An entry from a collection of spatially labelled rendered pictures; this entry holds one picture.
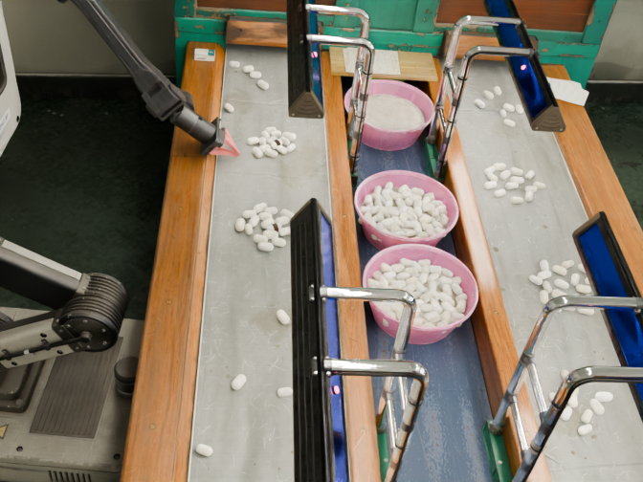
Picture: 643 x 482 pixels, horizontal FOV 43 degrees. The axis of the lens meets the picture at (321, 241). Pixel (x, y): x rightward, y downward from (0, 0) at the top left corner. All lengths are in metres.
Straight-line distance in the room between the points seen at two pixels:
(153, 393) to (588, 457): 0.86
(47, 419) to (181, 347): 0.42
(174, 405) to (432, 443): 0.53
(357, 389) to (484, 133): 1.04
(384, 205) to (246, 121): 0.48
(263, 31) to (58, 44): 1.29
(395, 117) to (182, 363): 1.10
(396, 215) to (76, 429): 0.93
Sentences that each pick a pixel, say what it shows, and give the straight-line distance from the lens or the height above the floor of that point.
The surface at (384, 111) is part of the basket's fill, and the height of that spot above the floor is 0.73.
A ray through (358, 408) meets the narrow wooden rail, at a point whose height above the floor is 0.76.
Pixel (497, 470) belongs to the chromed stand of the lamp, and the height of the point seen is 0.71.
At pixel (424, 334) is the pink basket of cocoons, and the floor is 0.74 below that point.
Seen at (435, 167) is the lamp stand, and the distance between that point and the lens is 2.25.
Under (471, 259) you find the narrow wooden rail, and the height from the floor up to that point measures 0.76.
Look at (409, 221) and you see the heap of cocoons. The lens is 2.06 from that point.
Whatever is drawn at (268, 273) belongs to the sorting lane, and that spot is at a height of 0.74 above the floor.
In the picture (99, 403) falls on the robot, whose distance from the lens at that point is 1.99.
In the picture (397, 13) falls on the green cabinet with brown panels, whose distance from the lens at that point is 2.62.
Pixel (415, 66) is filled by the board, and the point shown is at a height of 0.78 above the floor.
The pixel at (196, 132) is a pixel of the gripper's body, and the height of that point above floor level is 0.85.
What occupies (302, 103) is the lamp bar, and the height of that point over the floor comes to 1.08.
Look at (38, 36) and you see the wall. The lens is 3.63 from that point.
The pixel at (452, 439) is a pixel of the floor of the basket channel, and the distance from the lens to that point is 1.74.
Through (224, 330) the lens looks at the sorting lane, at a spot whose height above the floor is 0.74.
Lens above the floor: 2.09
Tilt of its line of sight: 44 degrees down
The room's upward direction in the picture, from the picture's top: 7 degrees clockwise
